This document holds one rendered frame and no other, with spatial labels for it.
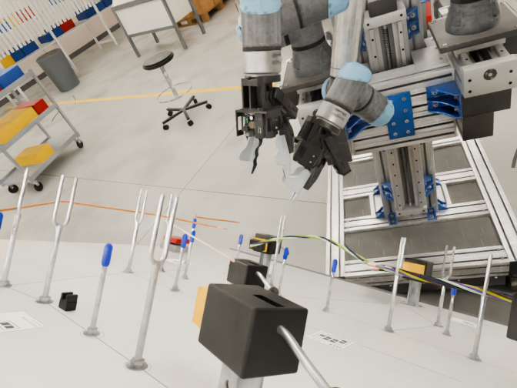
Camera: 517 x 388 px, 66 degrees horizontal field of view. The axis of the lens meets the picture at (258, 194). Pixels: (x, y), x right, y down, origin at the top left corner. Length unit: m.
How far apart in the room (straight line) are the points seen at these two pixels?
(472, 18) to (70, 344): 1.29
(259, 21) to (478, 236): 1.52
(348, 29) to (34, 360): 0.96
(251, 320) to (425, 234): 1.83
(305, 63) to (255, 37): 0.63
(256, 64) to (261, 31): 0.06
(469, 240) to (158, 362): 1.76
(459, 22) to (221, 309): 1.27
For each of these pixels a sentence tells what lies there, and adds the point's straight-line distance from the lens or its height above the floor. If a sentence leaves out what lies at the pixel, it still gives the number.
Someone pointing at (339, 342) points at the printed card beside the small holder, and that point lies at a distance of 0.53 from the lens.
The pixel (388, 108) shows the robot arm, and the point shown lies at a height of 1.18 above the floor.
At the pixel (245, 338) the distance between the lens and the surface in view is 0.23.
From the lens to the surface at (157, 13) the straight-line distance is 6.88.
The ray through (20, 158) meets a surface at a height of 0.28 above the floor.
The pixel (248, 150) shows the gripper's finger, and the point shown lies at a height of 1.30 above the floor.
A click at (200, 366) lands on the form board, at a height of 1.43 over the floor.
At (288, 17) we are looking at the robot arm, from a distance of 0.87.
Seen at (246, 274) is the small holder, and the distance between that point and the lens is 0.51.
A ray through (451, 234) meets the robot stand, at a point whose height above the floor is 0.21.
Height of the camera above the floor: 1.73
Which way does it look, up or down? 37 degrees down
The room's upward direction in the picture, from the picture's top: 25 degrees counter-clockwise
